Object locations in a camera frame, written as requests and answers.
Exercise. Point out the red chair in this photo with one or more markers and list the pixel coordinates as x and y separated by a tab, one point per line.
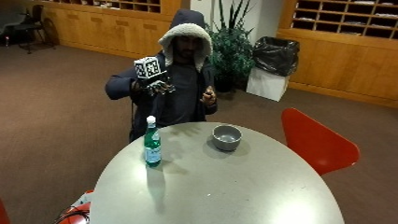
317	141
76	214

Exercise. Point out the black chair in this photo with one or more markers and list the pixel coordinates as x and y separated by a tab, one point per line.
32	26

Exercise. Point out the grey bowl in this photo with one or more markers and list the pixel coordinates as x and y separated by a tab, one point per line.
227	137

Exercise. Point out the wooden pigeonhole cabinet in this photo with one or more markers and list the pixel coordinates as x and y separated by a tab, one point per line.
344	49
112	21

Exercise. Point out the green glass bottle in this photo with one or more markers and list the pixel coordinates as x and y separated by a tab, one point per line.
152	145

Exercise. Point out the green potted plant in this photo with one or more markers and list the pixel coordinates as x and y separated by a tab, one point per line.
231	53

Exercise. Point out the white marker cube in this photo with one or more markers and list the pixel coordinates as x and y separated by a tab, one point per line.
148	67

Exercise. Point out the the person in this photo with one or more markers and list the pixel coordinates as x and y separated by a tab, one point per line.
183	93

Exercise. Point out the white bin with black bag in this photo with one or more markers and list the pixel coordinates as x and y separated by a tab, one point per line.
272	67

